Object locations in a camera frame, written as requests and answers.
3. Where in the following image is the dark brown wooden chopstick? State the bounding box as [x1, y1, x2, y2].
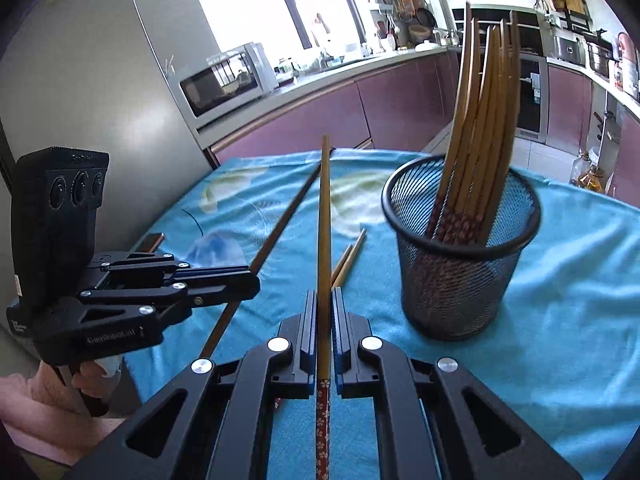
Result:
[199, 147, 337, 361]

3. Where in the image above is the pink lower cabinet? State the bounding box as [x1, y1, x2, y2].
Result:
[200, 50, 461, 166]
[547, 62, 640, 208]

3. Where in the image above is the person's left hand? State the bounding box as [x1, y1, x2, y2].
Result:
[70, 355, 124, 417]

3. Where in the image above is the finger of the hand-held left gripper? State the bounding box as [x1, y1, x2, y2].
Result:
[97, 251, 253, 286]
[75, 277, 262, 328]

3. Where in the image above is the white microwave oven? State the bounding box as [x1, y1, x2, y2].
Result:
[178, 42, 280, 131]

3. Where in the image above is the kitchen window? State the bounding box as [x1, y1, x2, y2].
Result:
[182, 0, 368, 58]

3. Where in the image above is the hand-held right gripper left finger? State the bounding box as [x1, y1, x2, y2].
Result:
[65, 290, 318, 480]

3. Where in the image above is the blue floral tablecloth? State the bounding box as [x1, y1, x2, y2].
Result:
[122, 147, 640, 480]

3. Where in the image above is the light wooden chopstick floral end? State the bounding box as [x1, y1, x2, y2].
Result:
[332, 228, 367, 291]
[314, 135, 333, 480]
[331, 245, 354, 281]

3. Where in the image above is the steel rice cooker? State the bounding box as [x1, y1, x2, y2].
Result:
[552, 35, 586, 66]

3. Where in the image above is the black mesh utensil holder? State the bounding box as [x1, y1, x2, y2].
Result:
[381, 155, 542, 342]

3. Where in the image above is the cooking oil bottle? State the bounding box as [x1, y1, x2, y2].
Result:
[570, 152, 608, 193]

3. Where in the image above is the black smartphone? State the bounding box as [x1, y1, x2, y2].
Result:
[134, 232, 166, 256]

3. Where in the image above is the bunch of wooden chopsticks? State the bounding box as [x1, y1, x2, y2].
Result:
[425, 2, 522, 248]

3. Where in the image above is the steel pot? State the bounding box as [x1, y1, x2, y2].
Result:
[585, 42, 613, 78]

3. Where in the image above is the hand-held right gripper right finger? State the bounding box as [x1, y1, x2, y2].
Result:
[331, 287, 583, 480]

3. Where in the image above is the grey refrigerator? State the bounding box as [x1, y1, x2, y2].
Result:
[0, 0, 223, 281]

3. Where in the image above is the black wall rack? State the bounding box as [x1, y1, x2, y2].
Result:
[530, 0, 593, 31]

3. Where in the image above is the pink thermos jug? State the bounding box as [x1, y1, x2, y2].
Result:
[616, 32, 637, 68]

